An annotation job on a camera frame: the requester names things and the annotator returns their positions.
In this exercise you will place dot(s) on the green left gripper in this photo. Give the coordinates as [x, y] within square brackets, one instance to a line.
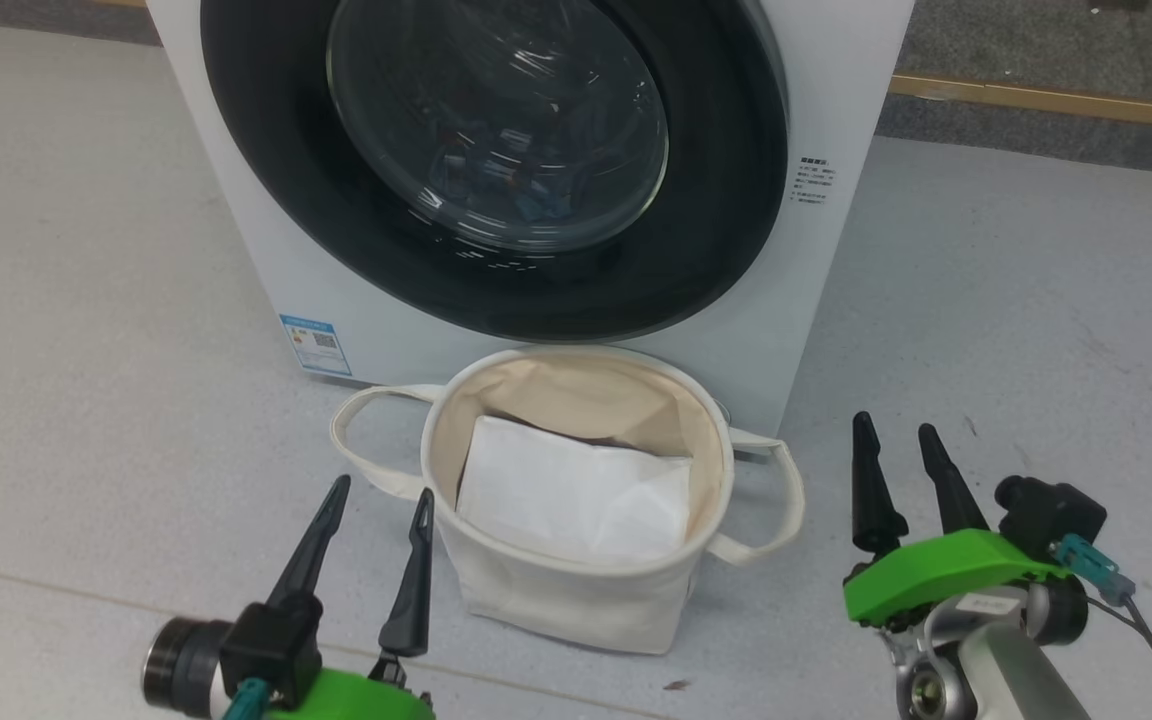
[356, 700]

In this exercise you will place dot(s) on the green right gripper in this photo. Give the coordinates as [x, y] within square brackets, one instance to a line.
[936, 575]

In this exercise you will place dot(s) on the dark round glass washer door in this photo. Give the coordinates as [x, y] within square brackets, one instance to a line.
[266, 150]

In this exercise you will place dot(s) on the cream canvas laundry basket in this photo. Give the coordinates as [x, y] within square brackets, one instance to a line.
[576, 610]

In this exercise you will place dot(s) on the white front-load washing machine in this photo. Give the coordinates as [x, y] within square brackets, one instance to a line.
[836, 90]

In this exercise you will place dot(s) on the white paper sheet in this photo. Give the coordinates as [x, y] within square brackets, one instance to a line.
[566, 490]

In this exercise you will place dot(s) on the printed text label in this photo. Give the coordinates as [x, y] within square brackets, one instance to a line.
[813, 180]

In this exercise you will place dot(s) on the wooden baseboard strip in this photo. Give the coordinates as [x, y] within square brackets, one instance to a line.
[1056, 100]

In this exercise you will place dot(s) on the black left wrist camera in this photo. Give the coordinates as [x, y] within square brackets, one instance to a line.
[271, 645]

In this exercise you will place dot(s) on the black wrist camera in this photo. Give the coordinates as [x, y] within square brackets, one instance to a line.
[271, 645]
[1051, 515]

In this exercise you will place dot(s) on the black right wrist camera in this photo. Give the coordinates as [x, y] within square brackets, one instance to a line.
[1051, 515]

